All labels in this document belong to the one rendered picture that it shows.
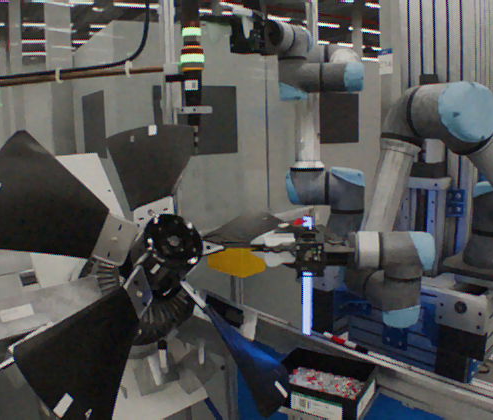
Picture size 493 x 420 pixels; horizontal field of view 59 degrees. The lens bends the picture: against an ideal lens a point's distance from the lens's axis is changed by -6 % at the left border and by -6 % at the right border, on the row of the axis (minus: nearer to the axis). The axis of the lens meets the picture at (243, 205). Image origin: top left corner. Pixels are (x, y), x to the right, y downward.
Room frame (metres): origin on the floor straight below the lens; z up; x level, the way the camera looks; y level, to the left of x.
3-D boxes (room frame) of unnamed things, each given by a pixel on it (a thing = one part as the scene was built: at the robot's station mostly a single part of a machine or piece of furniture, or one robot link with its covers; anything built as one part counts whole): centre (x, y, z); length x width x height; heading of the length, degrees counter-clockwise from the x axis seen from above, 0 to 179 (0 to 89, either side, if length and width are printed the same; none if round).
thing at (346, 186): (1.55, -0.35, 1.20); 0.13 x 0.12 x 0.14; 76
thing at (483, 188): (1.17, -0.69, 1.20); 0.13 x 0.12 x 0.14; 24
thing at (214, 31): (1.04, 0.05, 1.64); 0.09 x 0.03 x 0.06; 121
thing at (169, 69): (0.92, 0.10, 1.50); 0.09 x 0.07 x 0.10; 78
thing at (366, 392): (0.93, -0.17, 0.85); 0.22 x 0.17 x 0.07; 58
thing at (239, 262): (1.38, 0.03, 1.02); 0.16 x 0.10 x 0.11; 43
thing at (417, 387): (1.09, -0.24, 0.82); 0.90 x 0.04 x 0.08; 43
